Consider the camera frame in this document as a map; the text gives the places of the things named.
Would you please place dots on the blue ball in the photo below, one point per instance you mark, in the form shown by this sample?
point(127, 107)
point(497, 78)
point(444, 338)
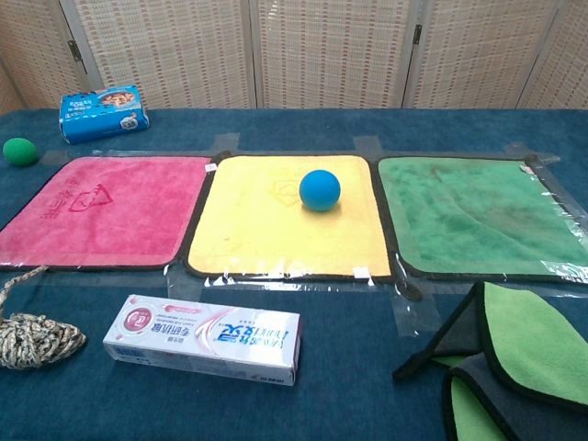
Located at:
point(320, 190)

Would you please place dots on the yellow cloth mat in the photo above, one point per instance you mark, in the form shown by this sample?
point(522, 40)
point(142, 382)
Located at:
point(266, 239)

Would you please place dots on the pink cloth mat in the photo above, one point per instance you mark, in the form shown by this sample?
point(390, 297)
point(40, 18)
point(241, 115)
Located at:
point(128, 220)

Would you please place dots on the green cloth mat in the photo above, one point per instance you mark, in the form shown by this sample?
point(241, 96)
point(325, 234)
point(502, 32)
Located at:
point(468, 220)

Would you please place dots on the green ball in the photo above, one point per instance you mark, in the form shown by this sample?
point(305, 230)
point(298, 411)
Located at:
point(19, 151)

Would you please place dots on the dark blue table cover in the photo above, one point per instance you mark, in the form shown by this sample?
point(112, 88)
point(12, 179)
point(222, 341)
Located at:
point(321, 128)

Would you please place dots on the white pink toothpaste box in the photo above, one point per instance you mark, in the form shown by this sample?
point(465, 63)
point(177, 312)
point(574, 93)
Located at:
point(202, 337)

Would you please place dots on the beige woven folding screen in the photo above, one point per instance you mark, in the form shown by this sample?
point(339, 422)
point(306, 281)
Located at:
point(321, 50)

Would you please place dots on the blue cookie box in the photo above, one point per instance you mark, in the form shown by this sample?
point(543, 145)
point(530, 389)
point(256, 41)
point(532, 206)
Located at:
point(103, 115)

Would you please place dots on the black metal screen hinge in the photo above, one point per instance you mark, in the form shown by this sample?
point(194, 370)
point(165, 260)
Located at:
point(74, 49)
point(417, 34)

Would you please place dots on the green grey folded cloth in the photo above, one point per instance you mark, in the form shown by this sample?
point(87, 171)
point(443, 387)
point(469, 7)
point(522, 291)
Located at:
point(528, 349)

